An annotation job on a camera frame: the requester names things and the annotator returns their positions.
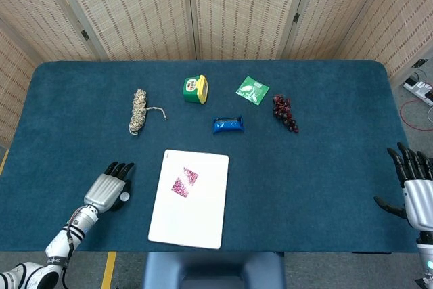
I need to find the beige braided rope bundle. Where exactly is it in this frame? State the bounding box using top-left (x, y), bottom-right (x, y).
top-left (128, 88), bottom-right (168, 137)

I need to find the dark teal table cloth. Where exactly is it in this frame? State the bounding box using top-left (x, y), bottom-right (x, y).
top-left (0, 60), bottom-right (419, 254)

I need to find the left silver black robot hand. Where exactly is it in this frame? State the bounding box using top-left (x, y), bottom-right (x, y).
top-left (83, 162), bottom-right (135, 214)

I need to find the white rectangular board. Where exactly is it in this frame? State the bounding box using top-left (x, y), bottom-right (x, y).
top-left (147, 148), bottom-right (230, 250)

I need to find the red patterned packet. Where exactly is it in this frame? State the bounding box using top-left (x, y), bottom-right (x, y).
top-left (171, 166), bottom-right (200, 198)

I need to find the dark red grape bunch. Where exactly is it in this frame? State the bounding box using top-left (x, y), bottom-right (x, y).
top-left (272, 94), bottom-right (300, 134)

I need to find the dark blue robot torso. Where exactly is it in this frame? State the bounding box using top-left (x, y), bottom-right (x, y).
top-left (141, 251), bottom-right (287, 289)

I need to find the white power strip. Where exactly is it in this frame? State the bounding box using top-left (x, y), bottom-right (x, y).
top-left (402, 77), bottom-right (433, 106)

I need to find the red cable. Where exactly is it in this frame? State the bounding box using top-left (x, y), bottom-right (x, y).
top-left (398, 97), bottom-right (433, 131)

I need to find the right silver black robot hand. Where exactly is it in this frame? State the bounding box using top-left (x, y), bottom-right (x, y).
top-left (373, 142), bottom-right (433, 229)

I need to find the blue snack packet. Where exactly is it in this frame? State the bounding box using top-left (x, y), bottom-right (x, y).
top-left (212, 115), bottom-right (246, 135)

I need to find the woven bamboo folding screen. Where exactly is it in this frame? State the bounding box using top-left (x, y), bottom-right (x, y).
top-left (0, 0), bottom-right (433, 146)

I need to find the green yellow cube toy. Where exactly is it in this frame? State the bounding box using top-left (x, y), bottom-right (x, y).
top-left (183, 74), bottom-right (210, 104)

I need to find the green square sachet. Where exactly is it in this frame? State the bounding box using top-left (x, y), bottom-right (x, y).
top-left (235, 76), bottom-right (271, 105)

